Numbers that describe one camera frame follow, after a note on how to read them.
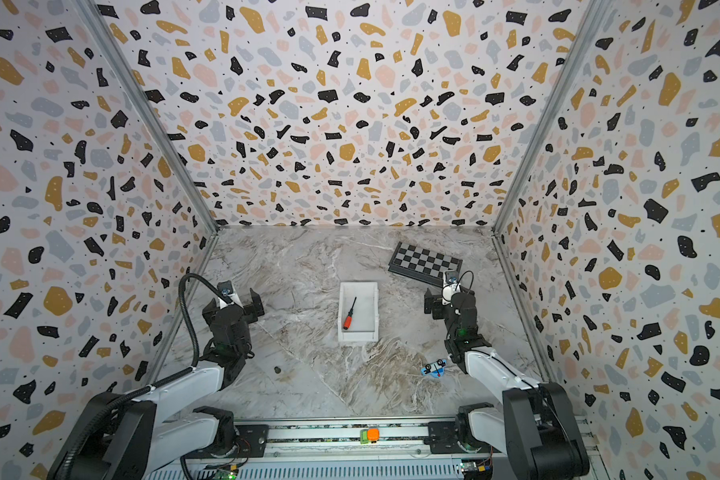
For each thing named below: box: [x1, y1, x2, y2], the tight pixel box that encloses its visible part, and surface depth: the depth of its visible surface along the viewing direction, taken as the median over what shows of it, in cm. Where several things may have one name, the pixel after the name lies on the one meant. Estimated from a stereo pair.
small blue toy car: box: [420, 358, 447, 378], surface depth 86 cm
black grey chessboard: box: [388, 241, 463, 287], surface depth 109 cm
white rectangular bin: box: [338, 282, 379, 342], surface depth 97 cm
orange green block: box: [360, 428, 380, 444], surface depth 75 cm
